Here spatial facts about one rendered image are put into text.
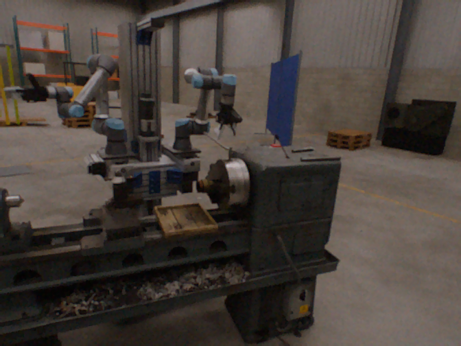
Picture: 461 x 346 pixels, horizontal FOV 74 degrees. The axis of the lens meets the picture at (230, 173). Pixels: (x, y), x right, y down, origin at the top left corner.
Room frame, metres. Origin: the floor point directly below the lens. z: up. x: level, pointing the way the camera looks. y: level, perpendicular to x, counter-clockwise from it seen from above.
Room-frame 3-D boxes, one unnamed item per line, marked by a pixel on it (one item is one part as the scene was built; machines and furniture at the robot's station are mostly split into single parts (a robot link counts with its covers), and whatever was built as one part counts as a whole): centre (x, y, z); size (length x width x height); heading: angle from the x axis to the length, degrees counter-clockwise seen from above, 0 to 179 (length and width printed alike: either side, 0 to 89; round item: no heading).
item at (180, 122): (2.35, 0.38, 1.33); 0.13 x 0.12 x 0.14; 110
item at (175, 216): (1.68, 0.26, 0.89); 0.36 x 0.30 x 0.04; 23
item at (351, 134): (9.21, -3.52, 0.22); 1.25 x 0.86 x 0.44; 133
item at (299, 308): (1.70, -0.46, 0.41); 0.34 x 0.17 x 0.82; 113
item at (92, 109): (10.22, 4.91, 0.36); 1.26 x 0.86 x 0.73; 142
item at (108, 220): (1.55, 0.60, 0.95); 0.43 x 0.17 x 0.05; 23
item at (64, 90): (1.95, 1.07, 1.56); 0.11 x 0.08 x 0.09; 143
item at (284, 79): (8.55, -1.19, 1.18); 4.12 x 0.80 x 2.35; 2
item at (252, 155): (1.96, -0.35, 1.06); 0.59 x 0.48 x 0.39; 113
